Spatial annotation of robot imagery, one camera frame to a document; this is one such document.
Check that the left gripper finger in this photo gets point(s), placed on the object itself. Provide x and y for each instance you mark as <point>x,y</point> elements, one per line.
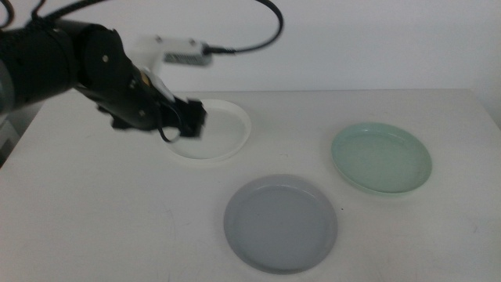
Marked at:
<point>177,115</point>
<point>197,117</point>

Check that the white shallow bowl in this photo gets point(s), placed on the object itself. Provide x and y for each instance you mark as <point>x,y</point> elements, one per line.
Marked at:
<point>225,133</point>

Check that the pale green shallow bowl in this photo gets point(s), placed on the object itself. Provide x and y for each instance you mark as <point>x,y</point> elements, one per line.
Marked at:
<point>381,158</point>

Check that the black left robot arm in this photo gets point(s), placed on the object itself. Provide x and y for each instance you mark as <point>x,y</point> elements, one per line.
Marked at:
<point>39,58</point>

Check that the grey shallow bowl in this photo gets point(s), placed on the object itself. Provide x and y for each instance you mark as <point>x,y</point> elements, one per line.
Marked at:
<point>280,225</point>

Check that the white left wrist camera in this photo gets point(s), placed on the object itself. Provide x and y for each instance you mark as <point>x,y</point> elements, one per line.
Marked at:
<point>184,51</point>

